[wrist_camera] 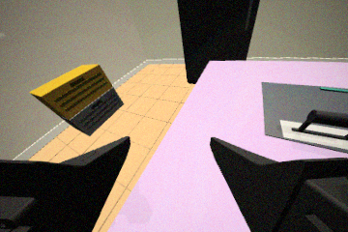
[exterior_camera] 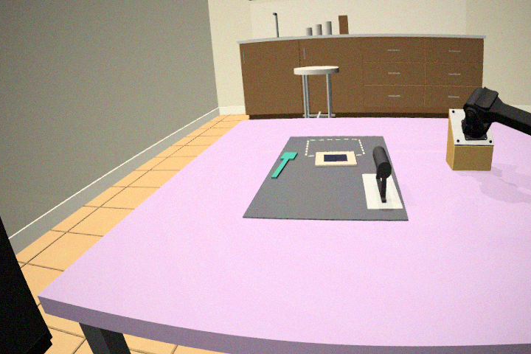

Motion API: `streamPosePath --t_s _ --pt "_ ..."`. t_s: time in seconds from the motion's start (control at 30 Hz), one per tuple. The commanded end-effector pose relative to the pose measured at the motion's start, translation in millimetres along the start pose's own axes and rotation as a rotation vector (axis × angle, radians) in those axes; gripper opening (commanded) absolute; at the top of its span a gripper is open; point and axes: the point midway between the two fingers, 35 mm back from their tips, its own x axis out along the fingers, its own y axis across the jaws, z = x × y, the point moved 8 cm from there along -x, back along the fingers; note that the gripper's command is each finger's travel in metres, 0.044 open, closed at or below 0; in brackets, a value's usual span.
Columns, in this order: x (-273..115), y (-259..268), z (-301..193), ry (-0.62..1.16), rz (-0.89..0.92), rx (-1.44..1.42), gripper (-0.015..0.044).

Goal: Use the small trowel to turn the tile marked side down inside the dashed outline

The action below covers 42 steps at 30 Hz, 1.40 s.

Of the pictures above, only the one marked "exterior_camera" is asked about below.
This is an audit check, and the teal flat trowel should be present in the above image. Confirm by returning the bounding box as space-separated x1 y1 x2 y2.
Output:
271 152 298 179

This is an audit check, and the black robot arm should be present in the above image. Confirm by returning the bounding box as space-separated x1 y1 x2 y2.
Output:
461 87 531 141

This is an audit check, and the cream square tile with dark blue centre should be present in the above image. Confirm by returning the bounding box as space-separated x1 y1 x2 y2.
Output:
315 152 357 167

